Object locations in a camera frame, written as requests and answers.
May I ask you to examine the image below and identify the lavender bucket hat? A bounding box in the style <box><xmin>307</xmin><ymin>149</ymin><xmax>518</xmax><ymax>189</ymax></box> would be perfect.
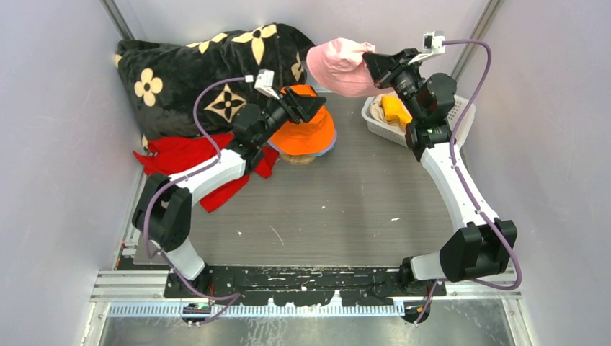
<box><xmin>268</xmin><ymin>130</ymin><xmax>336</xmax><ymax>156</ymax></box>

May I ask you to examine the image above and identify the yellow bucket hat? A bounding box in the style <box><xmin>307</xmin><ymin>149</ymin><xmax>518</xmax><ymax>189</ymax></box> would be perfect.
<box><xmin>380</xmin><ymin>95</ymin><xmax>412</xmax><ymax>128</ymax></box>

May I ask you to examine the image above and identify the orange bucket hat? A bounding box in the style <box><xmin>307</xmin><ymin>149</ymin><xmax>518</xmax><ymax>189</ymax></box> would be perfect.
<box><xmin>271</xmin><ymin>106</ymin><xmax>336</xmax><ymax>137</ymax></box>

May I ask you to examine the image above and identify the pink bucket hat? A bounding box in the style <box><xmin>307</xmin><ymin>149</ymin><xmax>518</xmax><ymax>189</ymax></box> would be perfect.
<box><xmin>305</xmin><ymin>37</ymin><xmax>393</xmax><ymax>97</ymax></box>

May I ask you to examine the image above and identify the beige bucket hat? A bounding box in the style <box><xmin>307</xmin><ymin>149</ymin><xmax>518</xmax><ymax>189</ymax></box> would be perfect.
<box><xmin>369</xmin><ymin>95</ymin><xmax>405</xmax><ymax>133</ymax></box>

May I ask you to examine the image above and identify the wooden hat stand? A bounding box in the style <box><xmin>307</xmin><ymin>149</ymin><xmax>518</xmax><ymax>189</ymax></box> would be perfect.
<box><xmin>280</xmin><ymin>153</ymin><xmax>316</xmax><ymax>165</ymax></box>

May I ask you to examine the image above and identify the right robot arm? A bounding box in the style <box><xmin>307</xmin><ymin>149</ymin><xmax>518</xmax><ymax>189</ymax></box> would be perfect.
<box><xmin>363</xmin><ymin>48</ymin><xmax>517</xmax><ymax>283</ymax></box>

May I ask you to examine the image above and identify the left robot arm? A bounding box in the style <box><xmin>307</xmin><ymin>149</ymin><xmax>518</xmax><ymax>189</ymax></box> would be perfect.
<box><xmin>131</xmin><ymin>88</ymin><xmax>326</xmax><ymax>280</ymax></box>

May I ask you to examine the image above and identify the white plastic basket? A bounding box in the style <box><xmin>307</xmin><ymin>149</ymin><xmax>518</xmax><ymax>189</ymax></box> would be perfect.
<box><xmin>361</xmin><ymin>95</ymin><xmax>476</xmax><ymax>147</ymax></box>

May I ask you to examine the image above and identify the red cloth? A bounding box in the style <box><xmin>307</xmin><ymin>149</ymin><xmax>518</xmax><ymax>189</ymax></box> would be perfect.
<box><xmin>133</xmin><ymin>136</ymin><xmax>250</xmax><ymax>213</ymax></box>

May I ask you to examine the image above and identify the black floral plush pillow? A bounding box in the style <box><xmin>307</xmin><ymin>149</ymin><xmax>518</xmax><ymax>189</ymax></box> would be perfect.
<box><xmin>115</xmin><ymin>23</ymin><xmax>315</xmax><ymax>140</ymax></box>

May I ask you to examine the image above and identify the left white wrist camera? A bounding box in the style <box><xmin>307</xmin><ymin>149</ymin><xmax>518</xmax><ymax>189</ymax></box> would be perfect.
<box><xmin>244</xmin><ymin>69</ymin><xmax>281</xmax><ymax>99</ymax></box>

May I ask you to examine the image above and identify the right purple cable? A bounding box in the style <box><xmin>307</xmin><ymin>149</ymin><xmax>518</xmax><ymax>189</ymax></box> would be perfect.
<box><xmin>413</xmin><ymin>39</ymin><xmax>523</xmax><ymax>326</ymax></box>

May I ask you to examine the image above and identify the purple cable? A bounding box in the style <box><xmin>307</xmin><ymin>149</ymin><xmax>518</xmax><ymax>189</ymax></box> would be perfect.
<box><xmin>413</xmin><ymin>39</ymin><xmax>523</xmax><ymax>326</ymax></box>
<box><xmin>142</xmin><ymin>76</ymin><xmax>254</xmax><ymax>327</ymax></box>

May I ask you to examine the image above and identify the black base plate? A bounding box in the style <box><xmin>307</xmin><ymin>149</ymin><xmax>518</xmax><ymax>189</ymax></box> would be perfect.
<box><xmin>191</xmin><ymin>265</ymin><xmax>447</xmax><ymax>307</ymax></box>

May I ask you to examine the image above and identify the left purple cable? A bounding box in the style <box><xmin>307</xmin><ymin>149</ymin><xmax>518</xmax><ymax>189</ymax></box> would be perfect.
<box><xmin>142</xmin><ymin>76</ymin><xmax>254</xmax><ymax>327</ymax></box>

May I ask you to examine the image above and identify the aluminium rail frame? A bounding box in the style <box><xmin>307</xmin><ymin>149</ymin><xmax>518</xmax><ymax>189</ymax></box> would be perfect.
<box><xmin>90</xmin><ymin>265</ymin><xmax>522</xmax><ymax>323</ymax></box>

